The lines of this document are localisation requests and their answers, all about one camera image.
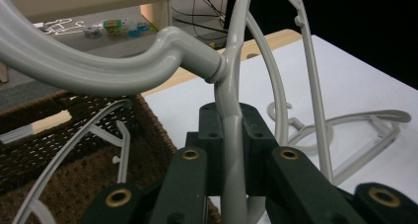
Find black cables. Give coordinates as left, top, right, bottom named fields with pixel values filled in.
left=166, top=0, right=231, bottom=43

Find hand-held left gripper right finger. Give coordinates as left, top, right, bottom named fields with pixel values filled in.
left=240, top=102, right=280, bottom=197

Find brown wicker basket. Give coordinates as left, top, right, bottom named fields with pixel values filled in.
left=0, top=89, right=222, bottom=224

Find grey hanger on table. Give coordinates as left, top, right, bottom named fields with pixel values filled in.
left=223, top=0, right=418, bottom=91

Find small blue container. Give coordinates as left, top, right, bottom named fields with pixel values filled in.
left=136, top=22, right=152, bottom=34

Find white and blue cup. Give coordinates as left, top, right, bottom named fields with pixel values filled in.
left=123, top=18, right=141, bottom=38

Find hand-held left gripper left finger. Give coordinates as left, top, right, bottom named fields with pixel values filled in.
left=184, top=102, right=228, bottom=197

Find small white box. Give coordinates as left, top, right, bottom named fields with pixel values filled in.
left=82, top=26, right=103, bottom=39

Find grey plastic clothes hanger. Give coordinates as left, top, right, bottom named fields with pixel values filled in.
left=11, top=99, right=133, bottom=224
left=266, top=101, right=413, bottom=187
left=0, top=0, right=336, bottom=224

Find green and orange box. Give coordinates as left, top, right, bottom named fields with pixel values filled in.
left=103, top=19, right=124, bottom=37

